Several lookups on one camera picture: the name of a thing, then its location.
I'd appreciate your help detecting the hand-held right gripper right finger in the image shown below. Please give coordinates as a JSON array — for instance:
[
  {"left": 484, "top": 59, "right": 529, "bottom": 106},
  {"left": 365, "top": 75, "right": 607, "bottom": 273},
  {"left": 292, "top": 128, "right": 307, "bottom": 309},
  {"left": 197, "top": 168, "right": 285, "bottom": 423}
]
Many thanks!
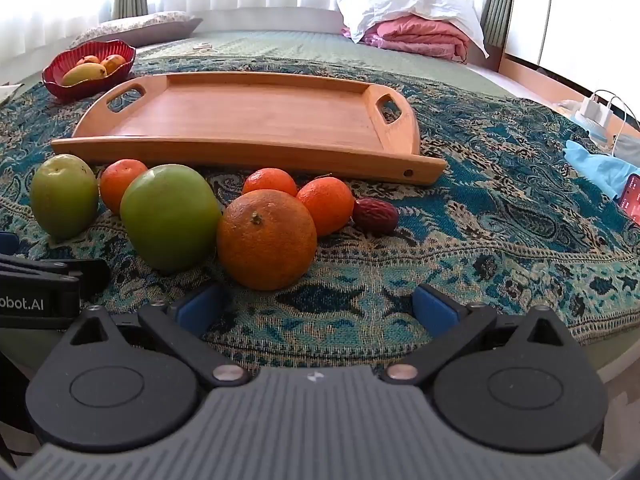
[{"left": 382, "top": 283, "right": 583, "bottom": 387}]

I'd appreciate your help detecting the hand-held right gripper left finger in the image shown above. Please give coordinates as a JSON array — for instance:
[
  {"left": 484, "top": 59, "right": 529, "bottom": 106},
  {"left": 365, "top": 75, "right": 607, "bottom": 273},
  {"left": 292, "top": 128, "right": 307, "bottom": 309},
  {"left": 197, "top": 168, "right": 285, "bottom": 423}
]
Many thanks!
[{"left": 52, "top": 282, "right": 252, "bottom": 389}]

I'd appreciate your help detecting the green apple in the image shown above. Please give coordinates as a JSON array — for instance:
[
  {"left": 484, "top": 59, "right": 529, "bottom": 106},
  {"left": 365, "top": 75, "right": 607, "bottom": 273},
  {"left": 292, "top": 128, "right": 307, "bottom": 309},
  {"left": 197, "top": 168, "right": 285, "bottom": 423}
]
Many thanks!
[
  {"left": 119, "top": 164, "right": 222, "bottom": 273},
  {"left": 30, "top": 154, "right": 100, "bottom": 241}
]

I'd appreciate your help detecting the large orange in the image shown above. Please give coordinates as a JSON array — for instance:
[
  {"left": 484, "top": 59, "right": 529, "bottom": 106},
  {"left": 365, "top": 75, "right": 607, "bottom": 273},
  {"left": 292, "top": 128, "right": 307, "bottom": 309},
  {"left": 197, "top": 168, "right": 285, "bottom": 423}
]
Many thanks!
[{"left": 216, "top": 189, "right": 319, "bottom": 292}]

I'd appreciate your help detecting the small tangerine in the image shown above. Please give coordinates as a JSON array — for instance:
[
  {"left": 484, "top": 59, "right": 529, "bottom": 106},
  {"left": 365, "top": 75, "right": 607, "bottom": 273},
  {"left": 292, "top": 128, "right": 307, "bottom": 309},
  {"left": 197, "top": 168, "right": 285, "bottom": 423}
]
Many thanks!
[
  {"left": 242, "top": 167, "right": 299, "bottom": 197},
  {"left": 99, "top": 158, "right": 149, "bottom": 216},
  {"left": 296, "top": 176, "right": 356, "bottom": 237}
]

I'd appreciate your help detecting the red date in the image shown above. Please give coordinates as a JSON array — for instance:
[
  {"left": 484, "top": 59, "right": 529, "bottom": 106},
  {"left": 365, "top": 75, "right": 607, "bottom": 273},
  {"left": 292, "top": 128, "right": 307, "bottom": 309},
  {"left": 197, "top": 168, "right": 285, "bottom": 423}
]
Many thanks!
[{"left": 352, "top": 198, "right": 400, "bottom": 235}]

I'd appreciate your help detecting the wooden serving tray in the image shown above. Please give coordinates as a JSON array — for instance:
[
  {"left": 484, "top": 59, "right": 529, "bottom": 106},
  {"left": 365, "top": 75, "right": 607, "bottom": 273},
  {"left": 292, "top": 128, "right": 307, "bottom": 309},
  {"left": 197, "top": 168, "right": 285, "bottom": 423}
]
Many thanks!
[{"left": 50, "top": 71, "right": 447, "bottom": 187}]

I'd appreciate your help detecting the teal paisley blanket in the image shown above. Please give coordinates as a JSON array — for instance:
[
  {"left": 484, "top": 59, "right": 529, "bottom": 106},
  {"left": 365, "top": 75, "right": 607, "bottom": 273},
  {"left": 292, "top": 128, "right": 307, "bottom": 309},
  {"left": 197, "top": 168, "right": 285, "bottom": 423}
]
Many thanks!
[{"left": 0, "top": 55, "right": 640, "bottom": 376}]

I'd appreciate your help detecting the red scalloped bowl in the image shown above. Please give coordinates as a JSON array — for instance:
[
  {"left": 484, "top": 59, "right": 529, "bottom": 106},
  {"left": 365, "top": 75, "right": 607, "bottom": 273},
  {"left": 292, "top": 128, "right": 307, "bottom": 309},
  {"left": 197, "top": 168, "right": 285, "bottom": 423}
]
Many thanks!
[{"left": 42, "top": 39, "right": 137, "bottom": 102}]

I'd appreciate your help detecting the yellow mango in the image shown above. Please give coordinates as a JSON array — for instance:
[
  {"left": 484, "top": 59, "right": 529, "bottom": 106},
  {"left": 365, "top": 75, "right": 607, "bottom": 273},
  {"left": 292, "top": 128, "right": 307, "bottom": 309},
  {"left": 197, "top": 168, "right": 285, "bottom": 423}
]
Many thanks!
[{"left": 61, "top": 62, "right": 108, "bottom": 87}]

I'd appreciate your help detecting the light blue cloth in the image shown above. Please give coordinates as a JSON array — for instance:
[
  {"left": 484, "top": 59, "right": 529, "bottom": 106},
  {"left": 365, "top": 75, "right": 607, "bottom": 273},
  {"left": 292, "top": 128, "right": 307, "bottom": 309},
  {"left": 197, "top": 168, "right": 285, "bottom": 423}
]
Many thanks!
[{"left": 564, "top": 139, "right": 640, "bottom": 200}]

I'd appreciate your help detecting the smartphone with red screen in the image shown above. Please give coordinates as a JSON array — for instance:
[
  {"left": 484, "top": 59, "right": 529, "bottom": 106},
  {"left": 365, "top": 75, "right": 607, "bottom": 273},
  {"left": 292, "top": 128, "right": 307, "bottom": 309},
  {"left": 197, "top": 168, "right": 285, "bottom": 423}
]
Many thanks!
[{"left": 617, "top": 173, "right": 640, "bottom": 223}]

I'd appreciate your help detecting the round light blue base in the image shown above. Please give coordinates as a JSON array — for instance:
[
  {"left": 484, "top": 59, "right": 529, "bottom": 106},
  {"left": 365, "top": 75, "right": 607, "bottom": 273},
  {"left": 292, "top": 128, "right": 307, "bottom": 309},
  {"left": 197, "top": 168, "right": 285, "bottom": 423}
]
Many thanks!
[{"left": 570, "top": 112, "right": 608, "bottom": 136}]

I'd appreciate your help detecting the floral grey pillow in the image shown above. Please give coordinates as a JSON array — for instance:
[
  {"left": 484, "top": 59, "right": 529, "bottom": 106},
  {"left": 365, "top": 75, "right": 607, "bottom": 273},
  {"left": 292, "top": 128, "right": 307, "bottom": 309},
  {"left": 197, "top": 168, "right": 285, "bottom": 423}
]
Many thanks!
[{"left": 70, "top": 11, "right": 203, "bottom": 50}]

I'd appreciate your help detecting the folded pink blanket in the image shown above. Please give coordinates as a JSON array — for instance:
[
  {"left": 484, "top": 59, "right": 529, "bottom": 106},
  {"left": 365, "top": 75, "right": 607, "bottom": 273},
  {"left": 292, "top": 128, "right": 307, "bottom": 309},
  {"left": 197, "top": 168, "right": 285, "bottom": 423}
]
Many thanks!
[{"left": 342, "top": 14, "right": 471, "bottom": 63}]

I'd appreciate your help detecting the green quilted bedspread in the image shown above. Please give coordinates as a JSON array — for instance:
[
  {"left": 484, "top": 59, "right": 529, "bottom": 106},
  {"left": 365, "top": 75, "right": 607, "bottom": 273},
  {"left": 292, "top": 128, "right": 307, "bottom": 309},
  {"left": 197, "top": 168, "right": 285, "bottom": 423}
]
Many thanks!
[{"left": 135, "top": 30, "right": 511, "bottom": 98}]

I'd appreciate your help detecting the white duvet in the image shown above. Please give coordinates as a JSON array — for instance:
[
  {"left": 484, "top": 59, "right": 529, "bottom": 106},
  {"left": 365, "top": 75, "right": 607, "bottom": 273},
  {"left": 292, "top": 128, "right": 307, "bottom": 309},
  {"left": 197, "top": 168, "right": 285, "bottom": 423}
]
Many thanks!
[{"left": 335, "top": 0, "right": 490, "bottom": 58}]

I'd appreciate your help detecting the white cabinet with wooden base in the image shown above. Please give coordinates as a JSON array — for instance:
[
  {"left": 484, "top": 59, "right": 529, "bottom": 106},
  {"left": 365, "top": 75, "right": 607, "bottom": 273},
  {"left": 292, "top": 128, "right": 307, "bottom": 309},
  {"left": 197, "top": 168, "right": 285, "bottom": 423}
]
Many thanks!
[{"left": 502, "top": 0, "right": 640, "bottom": 111}]

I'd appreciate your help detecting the white charger cable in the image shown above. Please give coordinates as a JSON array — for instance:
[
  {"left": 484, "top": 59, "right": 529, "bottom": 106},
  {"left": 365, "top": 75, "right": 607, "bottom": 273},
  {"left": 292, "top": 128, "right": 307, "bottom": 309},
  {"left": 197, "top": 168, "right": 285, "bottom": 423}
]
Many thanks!
[{"left": 592, "top": 89, "right": 640, "bottom": 153}]

